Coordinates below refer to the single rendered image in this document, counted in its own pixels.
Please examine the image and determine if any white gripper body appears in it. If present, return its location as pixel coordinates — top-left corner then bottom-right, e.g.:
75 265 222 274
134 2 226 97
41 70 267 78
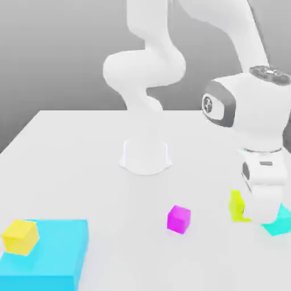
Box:
242 181 286 225

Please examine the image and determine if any small lime cube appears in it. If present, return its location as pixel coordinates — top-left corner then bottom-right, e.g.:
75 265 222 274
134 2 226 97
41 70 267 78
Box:
228 189 252 223

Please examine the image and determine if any small turquoise cube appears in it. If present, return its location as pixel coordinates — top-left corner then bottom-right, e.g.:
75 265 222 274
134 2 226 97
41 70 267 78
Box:
260 202 291 237

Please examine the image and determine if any small magenta cube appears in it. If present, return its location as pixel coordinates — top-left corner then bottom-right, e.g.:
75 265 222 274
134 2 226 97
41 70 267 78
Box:
167 205 192 235

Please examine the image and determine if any small yellow cube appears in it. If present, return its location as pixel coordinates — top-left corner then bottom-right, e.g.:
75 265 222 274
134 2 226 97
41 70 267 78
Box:
1 219 40 257

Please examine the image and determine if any large cyan box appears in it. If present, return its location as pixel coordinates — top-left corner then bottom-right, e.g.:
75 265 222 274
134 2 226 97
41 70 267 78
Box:
0 219 89 291

